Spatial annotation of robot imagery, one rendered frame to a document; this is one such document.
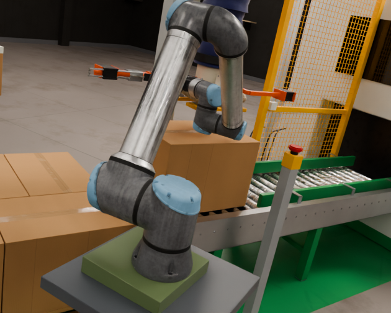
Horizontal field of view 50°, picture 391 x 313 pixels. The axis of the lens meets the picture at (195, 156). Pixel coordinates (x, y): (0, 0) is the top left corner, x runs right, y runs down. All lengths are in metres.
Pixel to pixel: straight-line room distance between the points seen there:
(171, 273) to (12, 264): 0.86
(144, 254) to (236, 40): 0.72
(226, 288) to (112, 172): 0.51
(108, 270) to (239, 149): 1.22
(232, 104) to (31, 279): 1.14
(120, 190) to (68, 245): 0.79
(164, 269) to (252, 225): 1.17
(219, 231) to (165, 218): 1.04
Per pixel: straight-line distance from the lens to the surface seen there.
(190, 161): 2.11
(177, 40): 1.38
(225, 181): 2.32
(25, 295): 2.08
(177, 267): 1.28
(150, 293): 1.24
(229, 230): 2.27
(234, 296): 1.38
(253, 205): 2.58
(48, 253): 1.98
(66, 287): 1.31
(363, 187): 3.32
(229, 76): 1.53
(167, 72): 1.34
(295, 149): 2.07
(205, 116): 1.85
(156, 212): 1.21
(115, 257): 1.35
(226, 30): 1.39
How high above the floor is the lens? 1.54
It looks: 18 degrees down
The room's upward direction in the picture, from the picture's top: 11 degrees clockwise
